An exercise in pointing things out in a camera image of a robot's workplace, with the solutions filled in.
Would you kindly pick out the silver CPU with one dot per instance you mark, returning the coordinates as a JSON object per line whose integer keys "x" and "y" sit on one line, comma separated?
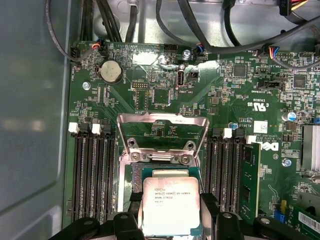
{"x": 170, "y": 207}

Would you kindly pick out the silver finned heatsink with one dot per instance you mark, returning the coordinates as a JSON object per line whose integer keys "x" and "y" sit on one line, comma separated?
{"x": 311, "y": 147}

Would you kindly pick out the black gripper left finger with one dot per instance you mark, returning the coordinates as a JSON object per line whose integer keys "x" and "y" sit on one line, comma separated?
{"x": 125, "y": 227}

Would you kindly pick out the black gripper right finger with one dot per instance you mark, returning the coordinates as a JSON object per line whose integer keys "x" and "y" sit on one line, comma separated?
{"x": 225, "y": 227}

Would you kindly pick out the black RAM slot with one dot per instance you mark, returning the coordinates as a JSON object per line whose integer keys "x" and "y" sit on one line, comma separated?
{"x": 88, "y": 175}
{"x": 225, "y": 170}
{"x": 211, "y": 170}
{"x": 77, "y": 175}
{"x": 236, "y": 170}
{"x": 99, "y": 175}
{"x": 110, "y": 175}

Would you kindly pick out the silver internal USB port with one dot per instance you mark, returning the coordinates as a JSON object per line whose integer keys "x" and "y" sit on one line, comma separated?
{"x": 180, "y": 78}

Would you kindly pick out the CPU socket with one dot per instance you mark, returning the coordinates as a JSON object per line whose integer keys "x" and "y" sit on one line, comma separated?
{"x": 136, "y": 177}

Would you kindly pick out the green RAM stick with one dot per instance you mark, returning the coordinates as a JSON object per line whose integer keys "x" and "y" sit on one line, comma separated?
{"x": 250, "y": 175}

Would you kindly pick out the round silver coin battery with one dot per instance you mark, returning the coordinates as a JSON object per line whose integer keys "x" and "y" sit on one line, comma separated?
{"x": 110, "y": 72}

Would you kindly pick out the green motherboard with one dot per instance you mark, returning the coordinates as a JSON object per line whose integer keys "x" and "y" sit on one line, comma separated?
{"x": 125, "y": 100}

